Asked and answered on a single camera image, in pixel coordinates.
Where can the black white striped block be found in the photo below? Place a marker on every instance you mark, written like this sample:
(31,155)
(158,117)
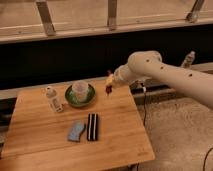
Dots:
(92,127)

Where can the left metal bracket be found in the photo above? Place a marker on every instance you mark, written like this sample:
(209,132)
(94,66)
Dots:
(45,17)

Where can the white ceramic cup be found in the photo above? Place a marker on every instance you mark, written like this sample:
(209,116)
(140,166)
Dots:
(80,89)

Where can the metal bracket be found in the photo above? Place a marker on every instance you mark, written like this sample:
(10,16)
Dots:
(45,17)
(112,13)
(193,15)

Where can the right metal bracket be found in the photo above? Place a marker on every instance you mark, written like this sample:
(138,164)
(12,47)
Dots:
(193,15)

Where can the middle metal bracket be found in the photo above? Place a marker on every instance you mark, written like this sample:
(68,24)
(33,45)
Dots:
(112,13)

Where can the small white bottle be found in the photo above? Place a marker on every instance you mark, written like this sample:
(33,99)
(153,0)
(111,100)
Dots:
(53,99)

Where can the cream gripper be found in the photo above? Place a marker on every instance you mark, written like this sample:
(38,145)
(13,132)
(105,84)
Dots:
(110,82)

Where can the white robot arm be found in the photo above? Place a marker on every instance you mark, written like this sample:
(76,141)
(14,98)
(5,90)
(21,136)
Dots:
(192,83)

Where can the green plate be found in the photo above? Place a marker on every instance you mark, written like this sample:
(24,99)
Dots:
(72,100)

